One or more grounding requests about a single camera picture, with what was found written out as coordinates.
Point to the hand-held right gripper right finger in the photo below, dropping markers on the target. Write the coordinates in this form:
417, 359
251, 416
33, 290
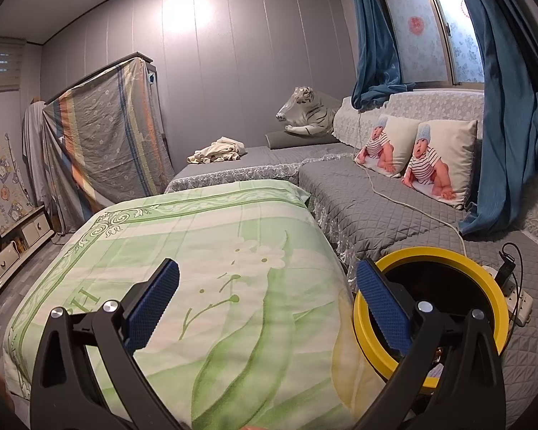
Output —
385, 309

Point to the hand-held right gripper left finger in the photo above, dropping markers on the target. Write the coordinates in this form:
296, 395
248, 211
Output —
154, 304

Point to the yellow rimmed trash bin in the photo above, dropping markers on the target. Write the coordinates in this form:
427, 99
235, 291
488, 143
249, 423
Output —
497, 318

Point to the white low cabinet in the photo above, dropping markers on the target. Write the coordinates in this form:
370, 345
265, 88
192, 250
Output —
36, 228

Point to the green floral blanket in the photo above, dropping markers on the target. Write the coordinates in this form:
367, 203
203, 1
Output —
228, 255

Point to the grey quilted mattress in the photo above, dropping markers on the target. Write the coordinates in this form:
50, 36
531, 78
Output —
385, 215

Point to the grey hanging cloth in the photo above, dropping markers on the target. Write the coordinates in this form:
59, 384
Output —
33, 143

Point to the black charger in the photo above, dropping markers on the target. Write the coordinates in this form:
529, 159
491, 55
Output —
505, 271

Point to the white power strip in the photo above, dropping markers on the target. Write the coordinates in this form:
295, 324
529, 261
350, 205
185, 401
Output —
520, 304

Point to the striped grey sheet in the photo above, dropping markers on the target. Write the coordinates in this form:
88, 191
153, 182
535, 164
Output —
107, 143

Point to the baby print pillow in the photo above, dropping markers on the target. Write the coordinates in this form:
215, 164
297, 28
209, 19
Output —
399, 143
448, 156

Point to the cream cloth pile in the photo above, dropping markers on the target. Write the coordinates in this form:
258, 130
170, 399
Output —
215, 150

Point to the grey mattress with lace trim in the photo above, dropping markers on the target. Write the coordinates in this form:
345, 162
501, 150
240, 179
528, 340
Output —
260, 159

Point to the grey window blind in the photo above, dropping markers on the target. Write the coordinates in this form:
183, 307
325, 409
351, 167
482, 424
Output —
0, 67

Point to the grey bolster pillow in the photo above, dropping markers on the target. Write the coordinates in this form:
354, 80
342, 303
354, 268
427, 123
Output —
291, 139

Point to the white tiger plush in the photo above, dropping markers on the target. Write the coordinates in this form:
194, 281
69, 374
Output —
314, 114

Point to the blue curtain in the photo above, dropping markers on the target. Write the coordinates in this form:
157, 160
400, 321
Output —
511, 121
372, 31

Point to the frosted glass window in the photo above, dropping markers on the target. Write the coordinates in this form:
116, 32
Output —
412, 53

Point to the red paper window decal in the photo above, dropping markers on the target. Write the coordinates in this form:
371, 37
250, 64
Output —
415, 25
465, 10

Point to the cartoon wall poster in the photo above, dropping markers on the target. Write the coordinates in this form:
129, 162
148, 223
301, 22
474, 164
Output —
4, 188

